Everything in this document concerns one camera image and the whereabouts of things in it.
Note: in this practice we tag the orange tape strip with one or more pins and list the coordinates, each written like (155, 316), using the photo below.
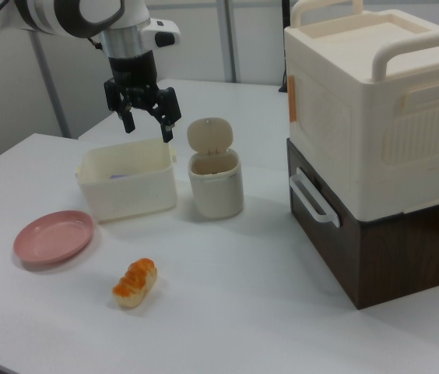
(292, 99)

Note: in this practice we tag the cream rectangular plastic bin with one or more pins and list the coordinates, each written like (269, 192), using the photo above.
(126, 195)

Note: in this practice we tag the cream toy oven box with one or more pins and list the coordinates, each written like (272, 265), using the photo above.
(359, 117)

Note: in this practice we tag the toy bread with orange topping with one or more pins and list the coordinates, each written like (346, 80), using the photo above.
(135, 284)

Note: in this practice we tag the cream lidded mini trash can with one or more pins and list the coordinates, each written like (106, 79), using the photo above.
(215, 191)

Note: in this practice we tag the pink round plate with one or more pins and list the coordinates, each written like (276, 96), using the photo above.
(52, 237)

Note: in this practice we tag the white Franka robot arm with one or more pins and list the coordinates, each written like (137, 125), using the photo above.
(48, 15)

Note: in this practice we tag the brown and white appliance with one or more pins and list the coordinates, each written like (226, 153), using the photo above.
(398, 257)

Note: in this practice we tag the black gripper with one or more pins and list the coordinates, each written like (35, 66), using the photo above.
(134, 72)

